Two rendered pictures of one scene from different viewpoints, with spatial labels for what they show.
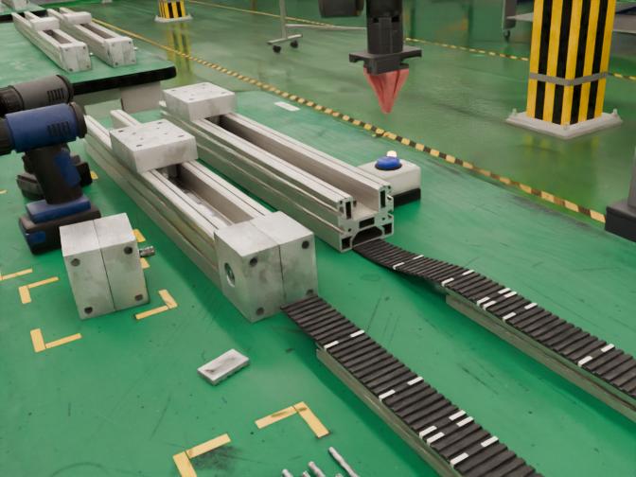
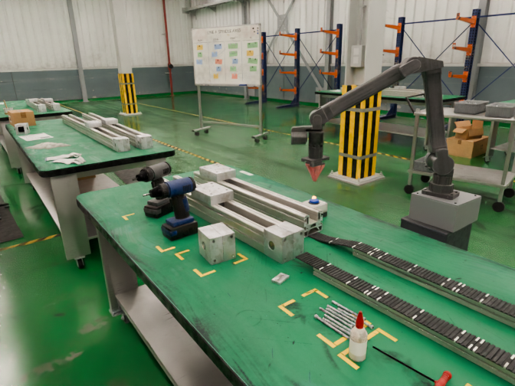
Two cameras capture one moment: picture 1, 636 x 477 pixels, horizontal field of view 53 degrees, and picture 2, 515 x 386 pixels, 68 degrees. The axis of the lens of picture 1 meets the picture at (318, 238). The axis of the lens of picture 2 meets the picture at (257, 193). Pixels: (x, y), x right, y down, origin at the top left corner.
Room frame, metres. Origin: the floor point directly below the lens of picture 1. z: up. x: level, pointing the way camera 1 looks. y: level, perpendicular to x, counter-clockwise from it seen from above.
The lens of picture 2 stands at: (-0.40, 0.34, 1.41)
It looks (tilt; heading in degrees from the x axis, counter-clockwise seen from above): 19 degrees down; 351
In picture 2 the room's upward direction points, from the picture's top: 1 degrees counter-clockwise
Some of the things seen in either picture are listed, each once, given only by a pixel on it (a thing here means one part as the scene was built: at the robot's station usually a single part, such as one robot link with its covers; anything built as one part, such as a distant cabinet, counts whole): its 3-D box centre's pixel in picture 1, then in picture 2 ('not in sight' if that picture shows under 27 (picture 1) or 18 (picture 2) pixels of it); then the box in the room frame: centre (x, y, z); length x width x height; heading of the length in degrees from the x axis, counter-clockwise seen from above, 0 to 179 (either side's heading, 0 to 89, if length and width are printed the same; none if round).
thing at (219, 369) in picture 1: (223, 366); (280, 278); (0.59, 0.12, 0.78); 0.05 x 0.03 x 0.01; 133
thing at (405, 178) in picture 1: (384, 183); (312, 209); (1.04, -0.12, 0.81); 0.10 x 0.08 x 0.06; 119
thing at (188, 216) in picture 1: (158, 176); (212, 207); (1.13, 0.29, 0.82); 0.80 x 0.10 x 0.09; 29
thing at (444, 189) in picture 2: not in sight; (441, 184); (0.90, -0.60, 0.93); 0.12 x 0.09 x 0.08; 36
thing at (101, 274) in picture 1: (113, 262); (220, 242); (0.78, 0.28, 0.83); 0.11 x 0.10 x 0.10; 111
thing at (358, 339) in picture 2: not in sight; (359, 334); (0.25, 0.02, 0.84); 0.04 x 0.04 x 0.12
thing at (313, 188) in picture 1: (250, 153); (248, 196); (1.22, 0.12, 0.82); 0.80 x 0.10 x 0.09; 29
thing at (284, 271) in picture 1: (274, 261); (286, 240); (0.75, 0.06, 0.83); 0.12 x 0.09 x 0.10; 119
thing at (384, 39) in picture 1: (385, 39); (315, 152); (1.04, -0.13, 1.05); 0.10 x 0.07 x 0.07; 119
